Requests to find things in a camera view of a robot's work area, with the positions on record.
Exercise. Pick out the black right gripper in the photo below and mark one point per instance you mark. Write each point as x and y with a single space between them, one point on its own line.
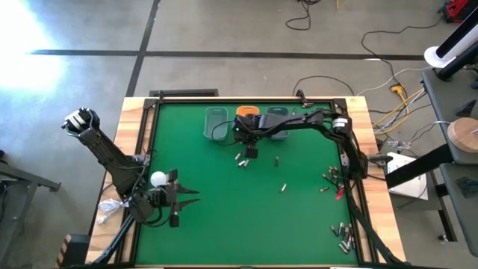
244 129

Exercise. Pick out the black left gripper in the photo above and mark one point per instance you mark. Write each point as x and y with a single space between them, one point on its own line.
172 198

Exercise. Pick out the orange plastic bin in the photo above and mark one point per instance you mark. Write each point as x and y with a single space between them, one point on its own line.
247 111

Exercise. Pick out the teal plastic bin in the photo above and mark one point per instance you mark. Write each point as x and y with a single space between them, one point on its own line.
220 112

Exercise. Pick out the slate blue plastic bin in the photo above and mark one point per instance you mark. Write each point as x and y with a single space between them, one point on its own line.
278 110

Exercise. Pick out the black battery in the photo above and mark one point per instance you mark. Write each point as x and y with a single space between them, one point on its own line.
276 161
347 234
334 230
353 243
349 243
350 228

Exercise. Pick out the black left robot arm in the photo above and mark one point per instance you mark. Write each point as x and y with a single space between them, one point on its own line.
104 149

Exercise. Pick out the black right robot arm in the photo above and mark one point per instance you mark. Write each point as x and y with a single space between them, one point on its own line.
317 119

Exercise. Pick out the white bulb brass lamp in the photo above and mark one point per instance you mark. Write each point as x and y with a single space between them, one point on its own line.
158 179

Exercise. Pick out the green table mat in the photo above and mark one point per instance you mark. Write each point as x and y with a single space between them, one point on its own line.
224 224

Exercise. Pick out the black table clamp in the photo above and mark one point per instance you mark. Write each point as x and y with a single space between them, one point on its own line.
301 97

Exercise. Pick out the black flat floor box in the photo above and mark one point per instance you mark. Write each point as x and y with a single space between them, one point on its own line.
183 93

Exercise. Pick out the red clip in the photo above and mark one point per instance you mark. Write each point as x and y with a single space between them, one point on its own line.
340 194

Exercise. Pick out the black orange striped box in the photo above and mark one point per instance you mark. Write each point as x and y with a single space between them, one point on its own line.
74 250

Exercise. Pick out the grey metal cart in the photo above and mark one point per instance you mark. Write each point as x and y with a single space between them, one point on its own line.
22 175

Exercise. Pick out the white paper sheet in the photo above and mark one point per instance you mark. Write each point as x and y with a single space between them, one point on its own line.
411 187

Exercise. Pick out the black support beam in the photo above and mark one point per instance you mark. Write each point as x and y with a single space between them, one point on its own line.
422 164

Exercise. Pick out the grey side table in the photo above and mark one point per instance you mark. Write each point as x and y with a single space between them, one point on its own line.
440 97
463 224

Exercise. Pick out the white tower stand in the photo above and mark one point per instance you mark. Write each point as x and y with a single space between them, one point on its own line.
435 58

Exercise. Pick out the round wooden disc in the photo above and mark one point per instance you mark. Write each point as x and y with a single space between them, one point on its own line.
463 134

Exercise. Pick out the black pole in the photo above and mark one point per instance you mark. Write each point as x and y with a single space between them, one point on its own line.
455 63

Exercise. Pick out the black wedge object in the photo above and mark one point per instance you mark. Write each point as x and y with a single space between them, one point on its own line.
467 110

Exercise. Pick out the black crumpled object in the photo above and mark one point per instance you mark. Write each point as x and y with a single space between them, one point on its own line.
468 187

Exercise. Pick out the red toolbox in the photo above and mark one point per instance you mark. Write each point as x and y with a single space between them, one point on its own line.
457 9

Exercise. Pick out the black metal rig frame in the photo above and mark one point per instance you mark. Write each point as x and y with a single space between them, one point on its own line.
340 103

